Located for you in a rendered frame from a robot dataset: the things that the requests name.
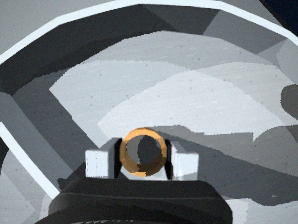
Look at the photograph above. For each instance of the bronze bushing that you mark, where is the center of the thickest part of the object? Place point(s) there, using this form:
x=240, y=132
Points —
x=143, y=170

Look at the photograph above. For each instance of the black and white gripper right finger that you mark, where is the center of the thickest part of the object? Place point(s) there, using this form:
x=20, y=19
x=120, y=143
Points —
x=185, y=163

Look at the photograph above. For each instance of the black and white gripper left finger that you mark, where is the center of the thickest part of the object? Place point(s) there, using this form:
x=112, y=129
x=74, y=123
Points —
x=105, y=161

